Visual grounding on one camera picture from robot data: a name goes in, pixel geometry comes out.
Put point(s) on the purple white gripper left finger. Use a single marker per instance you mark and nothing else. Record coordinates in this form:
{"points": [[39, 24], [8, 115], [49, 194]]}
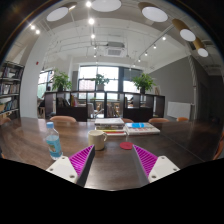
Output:
{"points": [[76, 167]]}

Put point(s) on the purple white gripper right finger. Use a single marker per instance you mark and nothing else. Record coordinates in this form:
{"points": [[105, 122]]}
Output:
{"points": [[151, 168]]}

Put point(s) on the clear plastic water bottle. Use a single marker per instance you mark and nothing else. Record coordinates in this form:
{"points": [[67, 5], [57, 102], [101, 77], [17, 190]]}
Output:
{"points": [[53, 141]]}

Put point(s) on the red round coaster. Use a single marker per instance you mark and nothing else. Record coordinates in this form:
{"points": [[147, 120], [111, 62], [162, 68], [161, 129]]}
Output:
{"points": [[126, 145]]}

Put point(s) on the cream ceramic mug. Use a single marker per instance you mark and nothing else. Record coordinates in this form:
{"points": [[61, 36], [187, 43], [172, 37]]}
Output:
{"points": [[97, 138]]}

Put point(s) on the white book blue cover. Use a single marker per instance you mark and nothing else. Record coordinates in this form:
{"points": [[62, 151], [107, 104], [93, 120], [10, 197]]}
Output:
{"points": [[142, 128]]}

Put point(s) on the orange chair back right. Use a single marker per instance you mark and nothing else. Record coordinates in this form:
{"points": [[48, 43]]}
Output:
{"points": [[158, 120]]}

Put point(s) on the orange chair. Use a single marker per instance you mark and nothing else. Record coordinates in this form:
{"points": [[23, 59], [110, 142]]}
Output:
{"points": [[180, 119], [158, 120], [63, 118]]}

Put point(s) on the orange chair back left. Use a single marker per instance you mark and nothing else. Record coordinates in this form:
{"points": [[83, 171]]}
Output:
{"points": [[63, 118]]}

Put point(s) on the stack of books left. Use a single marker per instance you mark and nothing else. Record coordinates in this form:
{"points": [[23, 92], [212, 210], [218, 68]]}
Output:
{"points": [[111, 126]]}

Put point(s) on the orange chair far right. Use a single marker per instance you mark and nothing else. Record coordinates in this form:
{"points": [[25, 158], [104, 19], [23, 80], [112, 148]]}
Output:
{"points": [[180, 119]]}

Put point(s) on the dark open shelf divider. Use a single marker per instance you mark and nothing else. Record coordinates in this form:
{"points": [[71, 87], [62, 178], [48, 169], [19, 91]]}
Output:
{"points": [[84, 105]]}

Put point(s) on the orange chair right edge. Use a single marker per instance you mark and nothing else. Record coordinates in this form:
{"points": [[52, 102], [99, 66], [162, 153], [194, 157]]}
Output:
{"points": [[220, 147]]}

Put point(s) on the potted plant right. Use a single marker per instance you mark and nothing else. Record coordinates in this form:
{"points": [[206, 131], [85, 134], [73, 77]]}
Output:
{"points": [[144, 82]]}

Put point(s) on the potted plant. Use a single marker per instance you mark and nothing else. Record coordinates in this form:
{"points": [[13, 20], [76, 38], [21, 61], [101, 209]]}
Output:
{"points": [[100, 82], [61, 81], [144, 82]]}

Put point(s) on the potted plant left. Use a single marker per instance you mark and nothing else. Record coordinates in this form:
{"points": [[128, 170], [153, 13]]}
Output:
{"points": [[61, 81]]}

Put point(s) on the potted plant middle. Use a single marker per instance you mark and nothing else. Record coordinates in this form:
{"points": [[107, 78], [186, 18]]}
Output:
{"points": [[100, 82]]}

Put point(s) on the bookshelf with books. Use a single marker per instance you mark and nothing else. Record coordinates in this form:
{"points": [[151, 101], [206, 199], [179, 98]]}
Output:
{"points": [[10, 82]]}

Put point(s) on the ceiling air conditioner unit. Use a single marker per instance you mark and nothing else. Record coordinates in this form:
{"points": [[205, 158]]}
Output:
{"points": [[115, 49]]}

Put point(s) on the white board against wall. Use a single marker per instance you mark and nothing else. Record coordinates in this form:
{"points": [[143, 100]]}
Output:
{"points": [[177, 109]]}

